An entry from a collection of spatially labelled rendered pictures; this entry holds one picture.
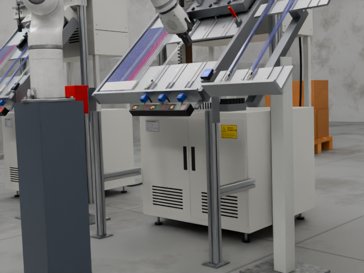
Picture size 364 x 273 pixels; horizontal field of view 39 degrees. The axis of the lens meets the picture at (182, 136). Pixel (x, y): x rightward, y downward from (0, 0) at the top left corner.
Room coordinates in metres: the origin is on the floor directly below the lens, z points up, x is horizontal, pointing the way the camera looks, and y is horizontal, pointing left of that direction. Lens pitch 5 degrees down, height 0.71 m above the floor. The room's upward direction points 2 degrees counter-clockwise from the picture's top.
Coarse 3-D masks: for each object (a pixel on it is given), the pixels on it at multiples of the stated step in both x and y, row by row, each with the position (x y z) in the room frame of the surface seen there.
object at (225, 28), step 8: (256, 0) 2.46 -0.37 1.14; (224, 16) 2.49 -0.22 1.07; (232, 16) 2.45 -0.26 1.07; (240, 16) 2.41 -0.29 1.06; (160, 24) 2.79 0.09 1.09; (200, 24) 2.55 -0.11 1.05; (208, 24) 2.51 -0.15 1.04; (216, 24) 2.47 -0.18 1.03; (224, 24) 2.43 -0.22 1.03; (232, 24) 2.39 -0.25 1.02; (192, 32) 2.53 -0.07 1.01; (200, 32) 2.49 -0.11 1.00; (208, 32) 2.45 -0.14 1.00; (216, 32) 2.41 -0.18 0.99; (224, 32) 2.37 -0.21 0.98; (232, 32) 2.33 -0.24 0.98; (176, 40) 2.56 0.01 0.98; (192, 40) 2.48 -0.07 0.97; (200, 40) 2.45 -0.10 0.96; (208, 40) 2.49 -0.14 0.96
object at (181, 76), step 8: (176, 64) 2.37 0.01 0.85; (184, 64) 2.33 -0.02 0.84; (192, 64) 2.29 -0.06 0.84; (200, 64) 2.26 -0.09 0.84; (208, 64) 2.22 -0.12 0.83; (152, 72) 2.43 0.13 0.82; (160, 72) 2.39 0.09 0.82; (168, 72) 2.35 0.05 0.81; (176, 72) 2.31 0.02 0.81; (184, 72) 2.28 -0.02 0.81; (192, 72) 2.24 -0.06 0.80; (200, 72) 2.21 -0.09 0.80; (144, 80) 2.40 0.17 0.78; (160, 80) 2.33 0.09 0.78; (168, 80) 2.29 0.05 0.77; (176, 80) 2.26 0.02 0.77; (184, 80) 2.22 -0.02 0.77; (192, 80) 2.19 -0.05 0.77; (200, 80) 2.16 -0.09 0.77; (136, 88) 2.38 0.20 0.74; (152, 88) 2.30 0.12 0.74; (160, 88) 2.27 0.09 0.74
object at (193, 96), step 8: (176, 88) 2.16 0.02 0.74; (184, 88) 2.13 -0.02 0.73; (192, 88) 2.10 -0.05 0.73; (96, 96) 2.52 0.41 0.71; (104, 96) 2.48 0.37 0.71; (112, 96) 2.45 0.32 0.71; (120, 96) 2.41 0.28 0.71; (128, 96) 2.37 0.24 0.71; (136, 96) 2.34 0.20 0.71; (152, 96) 2.28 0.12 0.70; (168, 96) 2.21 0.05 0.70; (176, 96) 2.18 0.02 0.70; (192, 96) 2.13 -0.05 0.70; (200, 96) 2.10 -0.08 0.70
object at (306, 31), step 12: (288, 12) 2.60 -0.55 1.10; (312, 12) 2.79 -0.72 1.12; (264, 24) 2.62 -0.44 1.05; (288, 24) 2.60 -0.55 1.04; (312, 24) 2.79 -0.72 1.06; (264, 36) 2.74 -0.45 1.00; (300, 36) 2.80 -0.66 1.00; (180, 48) 3.01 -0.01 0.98; (300, 48) 2.88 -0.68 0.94; (180, 60) 3.02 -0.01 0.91; (300, 60) 2.89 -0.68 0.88; (300, 72) 2.89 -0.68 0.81; (300, 84) 2.89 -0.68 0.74; (300, 96) 2.89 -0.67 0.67
